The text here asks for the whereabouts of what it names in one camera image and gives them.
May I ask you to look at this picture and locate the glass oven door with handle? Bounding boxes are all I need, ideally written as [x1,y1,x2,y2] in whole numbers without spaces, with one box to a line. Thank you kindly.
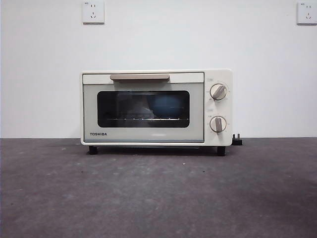
[82,72,205,144]

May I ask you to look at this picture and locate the metal wire oven rack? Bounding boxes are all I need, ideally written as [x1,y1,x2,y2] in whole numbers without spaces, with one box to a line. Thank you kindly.
[106,117,190,122]

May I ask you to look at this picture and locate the black power cord with plug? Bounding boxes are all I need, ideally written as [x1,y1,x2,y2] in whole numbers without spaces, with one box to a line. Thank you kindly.
[231,133,244,146]

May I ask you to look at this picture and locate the blue ribbed bowl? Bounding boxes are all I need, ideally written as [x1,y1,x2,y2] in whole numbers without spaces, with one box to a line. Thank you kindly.
[151,95,184,118]

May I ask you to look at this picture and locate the cream toaster oven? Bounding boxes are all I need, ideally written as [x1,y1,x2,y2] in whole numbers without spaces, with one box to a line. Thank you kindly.
[79,68,233,157]

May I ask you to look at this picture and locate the beige oven knob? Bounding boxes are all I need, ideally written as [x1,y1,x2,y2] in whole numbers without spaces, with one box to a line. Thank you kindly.
[210,83,228,101]
[210,116,227,133]

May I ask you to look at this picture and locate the white wall socket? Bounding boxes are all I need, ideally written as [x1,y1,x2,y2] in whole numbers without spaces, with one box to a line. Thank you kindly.
[296,1,317,25]
[82,0,105,25]

